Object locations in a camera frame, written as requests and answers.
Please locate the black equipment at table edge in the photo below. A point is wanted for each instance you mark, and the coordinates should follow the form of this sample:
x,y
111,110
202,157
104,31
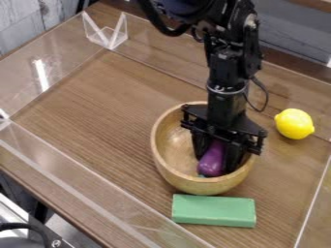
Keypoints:
x,y
25,235

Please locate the green rectangular block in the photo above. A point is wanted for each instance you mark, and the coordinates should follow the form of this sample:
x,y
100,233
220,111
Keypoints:
x,y
214,211

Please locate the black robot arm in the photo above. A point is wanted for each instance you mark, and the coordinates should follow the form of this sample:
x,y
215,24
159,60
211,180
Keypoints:
x,y
226,26

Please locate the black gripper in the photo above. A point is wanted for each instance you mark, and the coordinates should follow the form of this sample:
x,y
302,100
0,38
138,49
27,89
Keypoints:
x,y
222,120

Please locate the purple toy eggplant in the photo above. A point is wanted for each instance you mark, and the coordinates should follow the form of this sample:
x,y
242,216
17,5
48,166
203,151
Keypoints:
x,y
210,166

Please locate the yellow lemon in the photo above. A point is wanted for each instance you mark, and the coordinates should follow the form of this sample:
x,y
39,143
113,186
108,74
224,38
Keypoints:
x,y
294,124

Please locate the clear acrylic corner bracket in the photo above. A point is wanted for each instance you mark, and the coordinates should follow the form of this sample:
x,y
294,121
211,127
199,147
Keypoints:
x,y
105,37

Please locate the brown wooden bowl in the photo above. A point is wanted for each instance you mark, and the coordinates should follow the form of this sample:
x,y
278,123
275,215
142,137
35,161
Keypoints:
x,y
175,162

